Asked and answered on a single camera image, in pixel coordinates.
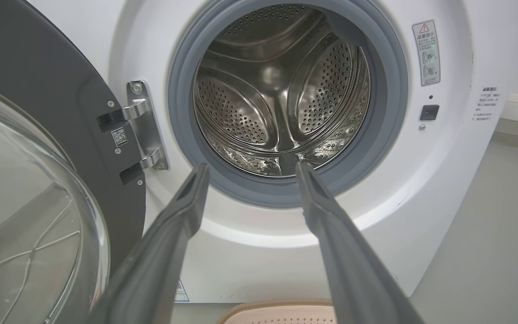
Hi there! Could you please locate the white front-load washing machine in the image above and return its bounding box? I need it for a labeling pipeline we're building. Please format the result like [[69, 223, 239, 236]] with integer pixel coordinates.
[[27, 0, 518, 305]]

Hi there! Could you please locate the stainless steel washing machine drum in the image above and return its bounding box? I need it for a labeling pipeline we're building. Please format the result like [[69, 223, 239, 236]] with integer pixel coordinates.
[[193, 4, 372, 178]]

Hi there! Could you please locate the black washer door, glass bowl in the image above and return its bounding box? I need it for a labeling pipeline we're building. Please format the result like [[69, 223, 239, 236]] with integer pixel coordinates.
[[0, 0, 147, 324]]

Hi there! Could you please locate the small text sticker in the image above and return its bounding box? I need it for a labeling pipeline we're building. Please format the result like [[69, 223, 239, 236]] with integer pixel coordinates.
[[474, 85, 500, 123]]

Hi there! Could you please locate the grey rubber door gasket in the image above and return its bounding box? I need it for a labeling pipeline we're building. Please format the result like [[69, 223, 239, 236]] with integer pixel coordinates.
[[168, 0, 409, 209]]

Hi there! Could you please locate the small QR code sticker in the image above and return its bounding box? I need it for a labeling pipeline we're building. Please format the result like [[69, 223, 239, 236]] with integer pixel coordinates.
[[111, 127, 130, 148]]

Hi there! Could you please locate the blue white energy label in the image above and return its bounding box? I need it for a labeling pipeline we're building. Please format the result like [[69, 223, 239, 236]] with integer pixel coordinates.
[[174, 279, 191, 303]]

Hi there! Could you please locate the grey warning sticker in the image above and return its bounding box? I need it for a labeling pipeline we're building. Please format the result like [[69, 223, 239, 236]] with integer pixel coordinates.
[[412, 20, 442, 87]]

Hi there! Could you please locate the cream perforated laundry basket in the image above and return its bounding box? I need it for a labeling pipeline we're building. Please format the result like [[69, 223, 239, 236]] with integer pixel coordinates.
[[217, 299, 337, 324]]

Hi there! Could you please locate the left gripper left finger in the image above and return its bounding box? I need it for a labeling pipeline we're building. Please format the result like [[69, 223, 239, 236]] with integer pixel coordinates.
[[88, 163, 210, 324]]

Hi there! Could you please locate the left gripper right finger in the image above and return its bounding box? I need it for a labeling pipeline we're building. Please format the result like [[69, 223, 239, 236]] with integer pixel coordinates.
[[295, 162, 424, 324]]

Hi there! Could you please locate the black door latch socket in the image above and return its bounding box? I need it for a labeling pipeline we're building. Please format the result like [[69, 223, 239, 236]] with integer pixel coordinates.
[[420, 104, 440, 122]]

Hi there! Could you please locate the silver metal door hinge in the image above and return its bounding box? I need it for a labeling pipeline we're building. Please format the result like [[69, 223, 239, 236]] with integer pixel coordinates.
[[122, 81, 170, 172]]

